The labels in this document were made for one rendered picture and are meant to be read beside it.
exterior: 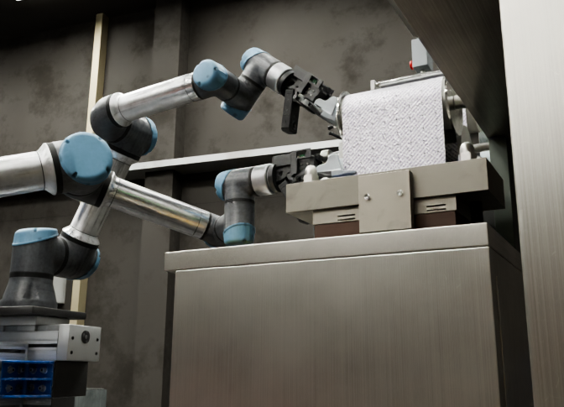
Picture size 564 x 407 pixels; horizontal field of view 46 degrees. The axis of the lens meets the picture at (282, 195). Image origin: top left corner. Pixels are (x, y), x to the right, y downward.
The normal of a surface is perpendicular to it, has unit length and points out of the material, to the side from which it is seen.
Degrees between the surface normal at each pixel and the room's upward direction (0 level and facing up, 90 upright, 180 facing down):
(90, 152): 88
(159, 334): 90
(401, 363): 90
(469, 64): 180
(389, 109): 90
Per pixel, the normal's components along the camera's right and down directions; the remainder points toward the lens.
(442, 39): 0.00, 0.97
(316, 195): -0.47, -0.23
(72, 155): 0.53, -0.25
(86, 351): 0.94, -0.08
